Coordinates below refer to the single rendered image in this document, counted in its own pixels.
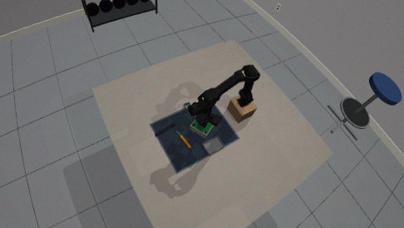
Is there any green circuit board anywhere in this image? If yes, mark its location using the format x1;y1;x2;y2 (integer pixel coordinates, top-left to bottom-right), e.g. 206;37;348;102
191;120;213;134

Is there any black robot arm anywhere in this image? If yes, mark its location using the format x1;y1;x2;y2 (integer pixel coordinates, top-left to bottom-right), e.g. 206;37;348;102
188;65;260;126

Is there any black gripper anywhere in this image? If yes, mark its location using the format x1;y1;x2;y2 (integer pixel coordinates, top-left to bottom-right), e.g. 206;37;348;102
203;109;222;126

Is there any dark blue-grey work mat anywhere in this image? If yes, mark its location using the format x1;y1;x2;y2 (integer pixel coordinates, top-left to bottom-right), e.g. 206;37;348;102
149;104;239;174

